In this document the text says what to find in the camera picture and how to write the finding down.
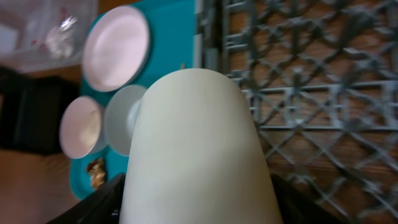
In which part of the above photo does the black plastic tray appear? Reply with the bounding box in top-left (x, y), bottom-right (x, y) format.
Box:
top-left (1, 66), bottom-right (79, 156)

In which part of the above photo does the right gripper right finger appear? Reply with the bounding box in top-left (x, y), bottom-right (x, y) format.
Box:
top-left (271, 174), bottom-right (342, 224)

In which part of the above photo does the small white rice bowl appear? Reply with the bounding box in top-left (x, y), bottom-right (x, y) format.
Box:
top-left (59, 96), bottom-right (107, 159)

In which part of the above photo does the grey dishwasher rack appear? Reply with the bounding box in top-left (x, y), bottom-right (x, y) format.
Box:
top-left (195, 0), bottom-right (397, 223)

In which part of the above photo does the clear plastic bin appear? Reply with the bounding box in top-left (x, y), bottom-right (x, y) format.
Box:
top-left (1, 0), bottom-right (98, 73)

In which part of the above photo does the white cup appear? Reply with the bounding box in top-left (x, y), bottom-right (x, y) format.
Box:
top-left (119, 68), bottom-right (282, 223)

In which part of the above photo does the large white plate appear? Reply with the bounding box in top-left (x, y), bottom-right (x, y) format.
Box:
top-left (81, 5), bottom-right (150, 92)

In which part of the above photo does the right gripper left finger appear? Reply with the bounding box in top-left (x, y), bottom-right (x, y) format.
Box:
top-left (49, 173), bottom-right (126, 224)

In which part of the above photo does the golden food scrap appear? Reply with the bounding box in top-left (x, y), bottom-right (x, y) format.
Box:
top-left (86, 158), bottom-right (106, 190)

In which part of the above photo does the grey metal bowl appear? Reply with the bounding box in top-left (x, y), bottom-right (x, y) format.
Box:
top-left (104, 85), bottom-right (147, 157)

